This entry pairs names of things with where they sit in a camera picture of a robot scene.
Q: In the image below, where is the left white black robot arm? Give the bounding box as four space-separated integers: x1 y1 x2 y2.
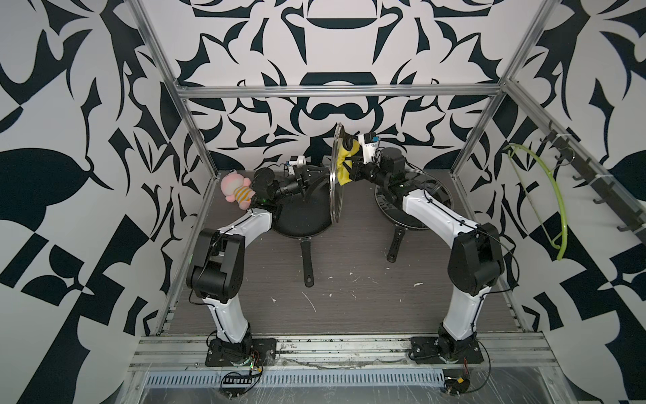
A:
186 165 332 362

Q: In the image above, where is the black wall hook rail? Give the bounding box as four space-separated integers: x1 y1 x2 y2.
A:
539 121 645 243

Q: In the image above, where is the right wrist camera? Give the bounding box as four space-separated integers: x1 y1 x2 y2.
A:
358 133 380 164

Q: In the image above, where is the green hoop on wall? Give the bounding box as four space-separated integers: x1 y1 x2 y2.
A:
504 143 570 261

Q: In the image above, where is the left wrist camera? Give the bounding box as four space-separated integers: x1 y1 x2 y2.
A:
287 155 307 169

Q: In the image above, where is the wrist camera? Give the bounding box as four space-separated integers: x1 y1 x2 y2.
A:
358 133 380 164
287 155 307 169

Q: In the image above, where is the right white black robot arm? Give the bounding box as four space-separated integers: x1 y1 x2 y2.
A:
334 143 504 363

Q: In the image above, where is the black frying pan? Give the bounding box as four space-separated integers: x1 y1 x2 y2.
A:
272 179 332 288
374 170 454 263

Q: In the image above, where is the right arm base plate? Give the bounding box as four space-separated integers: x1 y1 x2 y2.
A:
408 336 485 365

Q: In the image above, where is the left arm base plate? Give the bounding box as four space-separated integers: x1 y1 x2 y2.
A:
205 338 278 368

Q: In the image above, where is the yellow microfiber cloth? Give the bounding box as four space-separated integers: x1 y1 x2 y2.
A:
336 139 360 186

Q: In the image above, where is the pink plush toy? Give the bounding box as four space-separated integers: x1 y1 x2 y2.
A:
220 171 256 210

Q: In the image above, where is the aluminium frame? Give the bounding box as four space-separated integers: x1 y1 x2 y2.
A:
133 1 645 403

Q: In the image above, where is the left black frying pan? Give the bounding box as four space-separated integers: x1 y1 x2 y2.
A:
272 179 332 288

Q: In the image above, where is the right black frying pan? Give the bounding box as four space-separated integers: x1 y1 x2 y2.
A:
374 170 454 263

